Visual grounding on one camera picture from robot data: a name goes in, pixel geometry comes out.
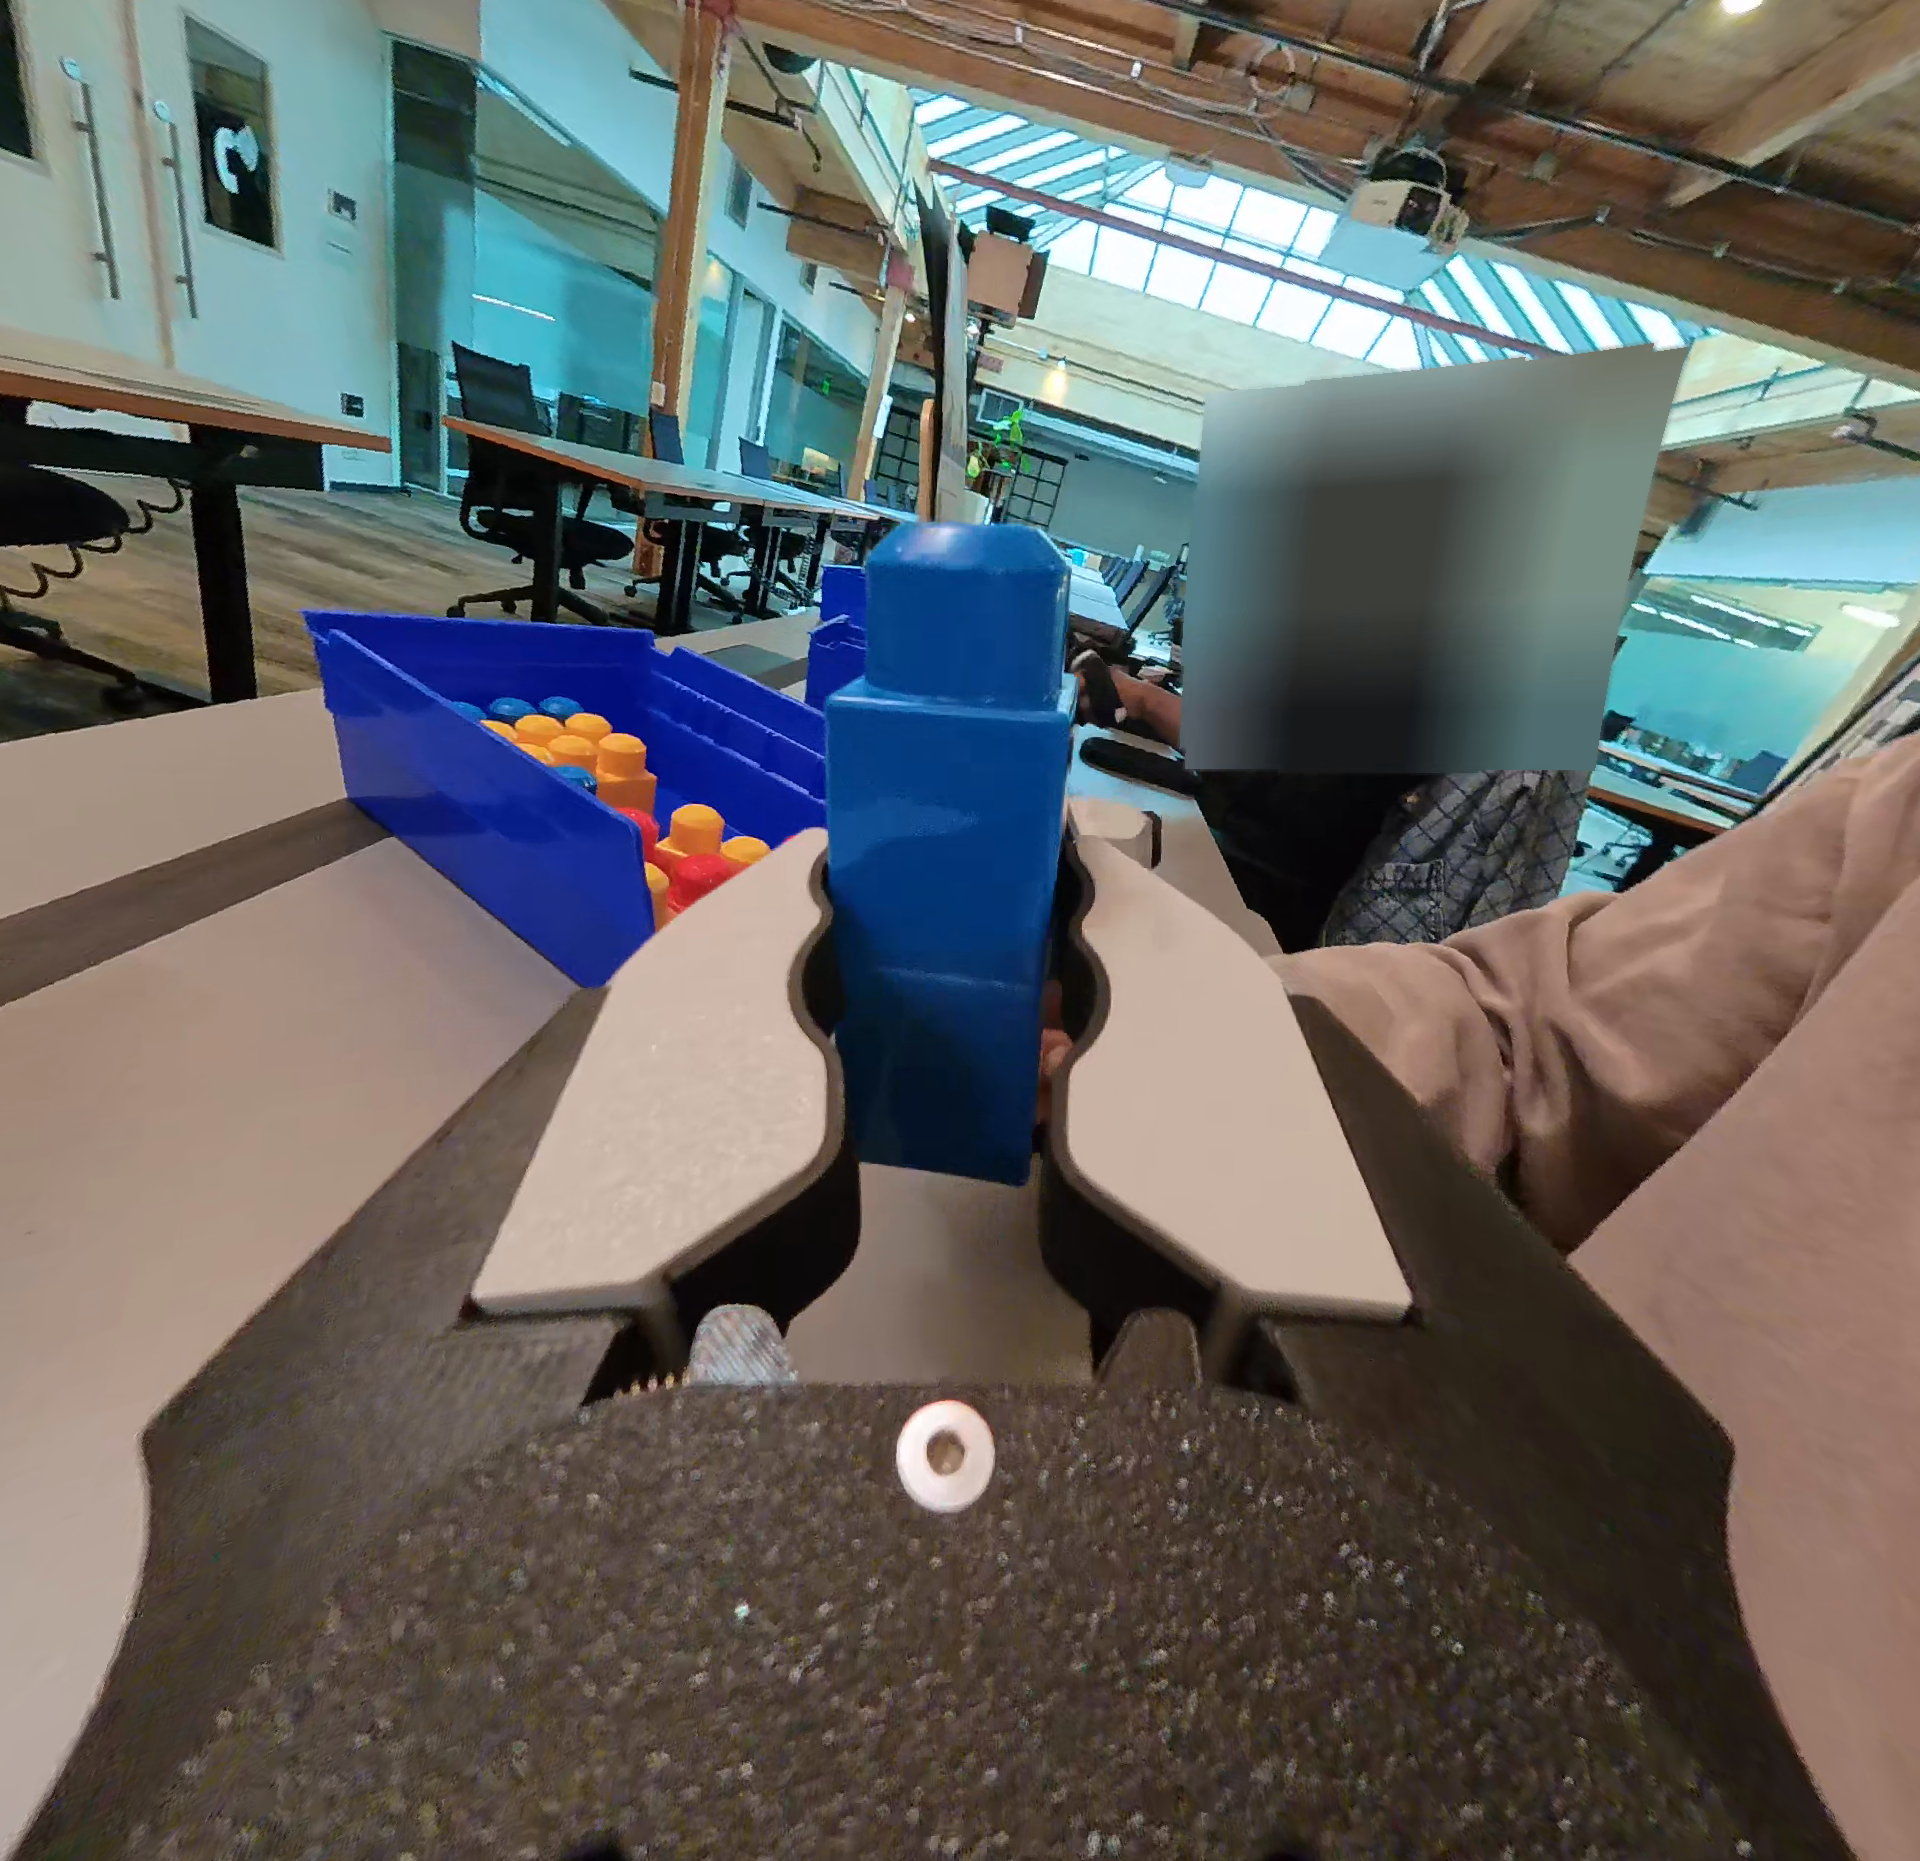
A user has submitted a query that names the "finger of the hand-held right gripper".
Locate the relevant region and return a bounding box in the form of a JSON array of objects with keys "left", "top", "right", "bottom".
[{"left": 1069, "top": 799, "right": 1172, "bottom": 881}]

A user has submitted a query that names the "blue plastic bin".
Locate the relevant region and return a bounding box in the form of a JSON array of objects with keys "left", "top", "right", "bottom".
[
  {"left": 802, "top": 563, "right": 875, "bottom": 711},
  {"left": 303, "top": 609, "right": 834, "bottom": 990}
]

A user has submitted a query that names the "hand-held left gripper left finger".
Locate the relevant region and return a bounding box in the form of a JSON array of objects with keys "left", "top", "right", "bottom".
[{"left": 468, "top": 826, "right": 865, "bottom": 1321}]

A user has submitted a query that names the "pile of toy bricks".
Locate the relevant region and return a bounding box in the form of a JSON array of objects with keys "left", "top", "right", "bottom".
[{"left": 449, "top": 690, "right": 773, "bottom": 933}]

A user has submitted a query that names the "blue one-stud block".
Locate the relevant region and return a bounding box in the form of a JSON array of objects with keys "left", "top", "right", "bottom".
[{"left": 822, "top": 522, "right": 1085, "bottom": 980}]

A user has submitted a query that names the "blue two-stud block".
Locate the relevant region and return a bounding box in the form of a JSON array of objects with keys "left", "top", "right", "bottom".
[{"left": 829, "top": 964, "right": 1052, "bottom": 1190}]

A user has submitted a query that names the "wooden post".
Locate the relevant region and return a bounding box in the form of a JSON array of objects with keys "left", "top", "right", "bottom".
[{"left": 648, "top": 0, "right": 730, "bottom": 574}]

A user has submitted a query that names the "studio light panel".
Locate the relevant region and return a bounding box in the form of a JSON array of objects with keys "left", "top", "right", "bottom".
[{"left": 966, "top": 210, "right": 1052, "bottom": 326}]

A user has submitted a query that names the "ceiling projector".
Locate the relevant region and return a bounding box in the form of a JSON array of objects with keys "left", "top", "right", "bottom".
[{"left": 1343, "top": 149, "right": 1471, "bottom": 250}]

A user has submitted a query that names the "black office chair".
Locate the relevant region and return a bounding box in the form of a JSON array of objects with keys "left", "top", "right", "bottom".
[
  {"left": 648, "top": 410, "right": 751, "bottom": 588},
  {"left": 0, "top": 466, "right": 187, "bottom": 709},
  {"left": 447, "top": 339, "right": 640, "bottom": 625}
]

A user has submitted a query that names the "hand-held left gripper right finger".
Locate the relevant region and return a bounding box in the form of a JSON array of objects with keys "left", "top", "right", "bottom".
[{"left": 1037, "top": 832, "right": 1416, "bottom": 1325}]

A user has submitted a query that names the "standing banner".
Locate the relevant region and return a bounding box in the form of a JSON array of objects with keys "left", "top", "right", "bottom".
[{"left": 911, "top": 182, "right": 977, "bottom": 521}]

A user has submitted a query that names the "wooden top desk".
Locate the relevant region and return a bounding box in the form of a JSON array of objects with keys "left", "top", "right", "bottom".
[
  {"left": 442, "top": 414, "right": 918, "bottom": 625},
  {"left": 0, "top": 355, "right": 395, "bottom": 700}
]

